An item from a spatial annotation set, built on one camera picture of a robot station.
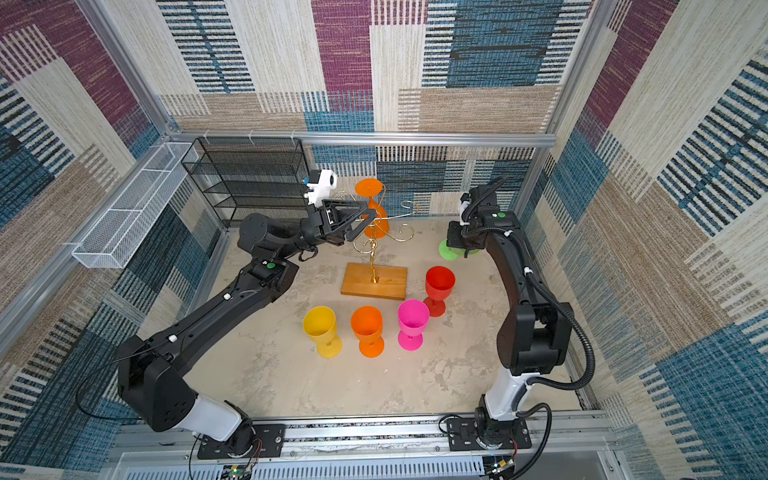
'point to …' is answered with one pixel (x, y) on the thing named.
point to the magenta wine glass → (413, 317)
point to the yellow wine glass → (319, 324)
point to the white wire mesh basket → (117, 235)
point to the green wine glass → (452, 254)
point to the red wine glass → (439, 282)
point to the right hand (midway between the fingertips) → (453, 241)
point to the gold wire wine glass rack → (375, 280)
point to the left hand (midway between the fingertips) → (370, 213)
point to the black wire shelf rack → (244, 176)
